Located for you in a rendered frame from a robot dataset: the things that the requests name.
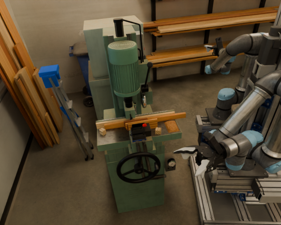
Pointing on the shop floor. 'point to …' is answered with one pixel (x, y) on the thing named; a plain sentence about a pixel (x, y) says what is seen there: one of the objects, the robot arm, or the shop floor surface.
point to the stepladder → (66, 106)
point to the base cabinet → (150, 185)
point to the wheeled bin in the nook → (83, 59)
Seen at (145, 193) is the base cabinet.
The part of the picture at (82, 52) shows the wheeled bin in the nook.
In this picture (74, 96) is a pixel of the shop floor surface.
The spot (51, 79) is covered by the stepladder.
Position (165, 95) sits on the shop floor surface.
